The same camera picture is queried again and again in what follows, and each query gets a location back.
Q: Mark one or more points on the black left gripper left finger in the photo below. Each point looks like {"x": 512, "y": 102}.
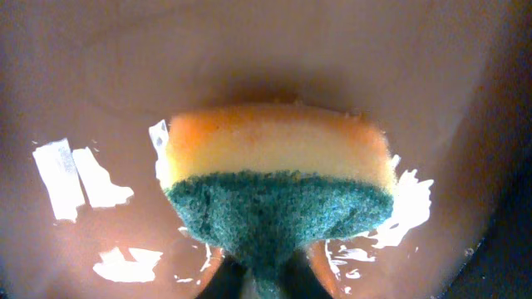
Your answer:
{"x": 227, "y": 281}

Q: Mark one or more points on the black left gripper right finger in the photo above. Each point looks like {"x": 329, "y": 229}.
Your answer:
{"x": 298, "y": 281}

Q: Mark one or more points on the green yellow sponge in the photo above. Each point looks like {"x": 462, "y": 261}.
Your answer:
{"x": 263, "y": 182}

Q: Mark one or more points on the black plastic tray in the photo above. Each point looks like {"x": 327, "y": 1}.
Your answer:
{"x": 82, "y": 214}

